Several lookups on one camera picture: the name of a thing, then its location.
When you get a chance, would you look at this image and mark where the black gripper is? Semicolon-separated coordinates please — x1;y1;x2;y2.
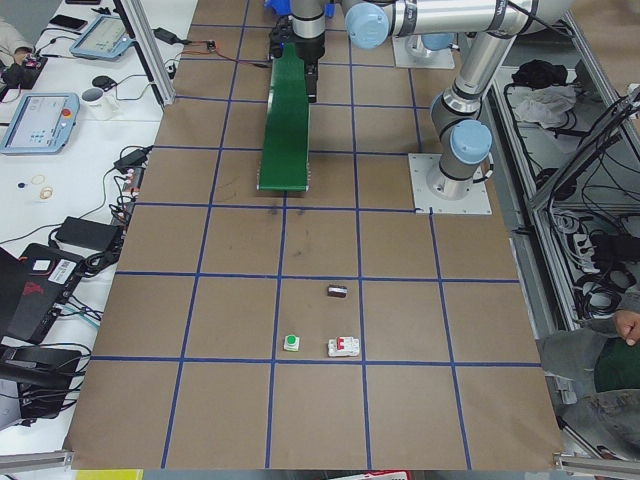
297;35;325;103

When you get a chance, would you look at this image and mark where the dark brown cylindrical capacitor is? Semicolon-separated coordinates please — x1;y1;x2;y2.
327;284;348;298

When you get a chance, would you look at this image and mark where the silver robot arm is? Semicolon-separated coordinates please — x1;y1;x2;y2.
341;1;572;200

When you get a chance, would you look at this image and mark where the person hand at edge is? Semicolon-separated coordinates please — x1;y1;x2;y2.
614;310;640;347

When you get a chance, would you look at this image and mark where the green conveyor belt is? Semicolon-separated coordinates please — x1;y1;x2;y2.
258;44;309;192

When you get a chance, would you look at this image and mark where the black power adapter brick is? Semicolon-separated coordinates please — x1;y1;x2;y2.
153;27;181;45

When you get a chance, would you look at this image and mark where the black computer mouse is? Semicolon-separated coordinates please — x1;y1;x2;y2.
92;75;118;92

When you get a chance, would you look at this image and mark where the far teach pendant tablet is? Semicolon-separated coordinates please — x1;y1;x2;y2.
69;14;133;61

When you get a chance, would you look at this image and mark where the teach pendant tablet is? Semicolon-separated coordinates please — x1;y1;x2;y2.
69;14;133;61
1;93;80;155

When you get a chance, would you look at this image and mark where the white mug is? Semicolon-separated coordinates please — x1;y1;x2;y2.
81;87;119;121

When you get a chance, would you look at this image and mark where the white black cloth pile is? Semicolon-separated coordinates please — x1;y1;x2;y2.
511;59;576;129

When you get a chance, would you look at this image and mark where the black smartphone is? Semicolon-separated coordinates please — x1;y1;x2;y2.
49;14;87;30

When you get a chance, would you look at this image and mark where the near teach pendant tablet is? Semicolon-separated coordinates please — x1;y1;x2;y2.
1;93;80;155

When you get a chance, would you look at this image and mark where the large black power brick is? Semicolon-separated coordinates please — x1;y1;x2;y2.
55;217;122;251

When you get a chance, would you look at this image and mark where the white red circuit breaker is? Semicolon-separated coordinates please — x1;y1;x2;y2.
328;336;360;358

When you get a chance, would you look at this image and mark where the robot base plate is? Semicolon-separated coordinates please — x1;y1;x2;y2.
393;33;455;70
408;153;492;215

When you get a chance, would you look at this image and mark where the red black sensor wire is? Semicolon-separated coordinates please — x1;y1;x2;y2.
180;43;274;69

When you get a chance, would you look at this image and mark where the aluminium frame post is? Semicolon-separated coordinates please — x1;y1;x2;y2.
114;0;176;108

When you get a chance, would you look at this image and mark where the green push button switch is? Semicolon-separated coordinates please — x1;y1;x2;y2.
283;334;300;352

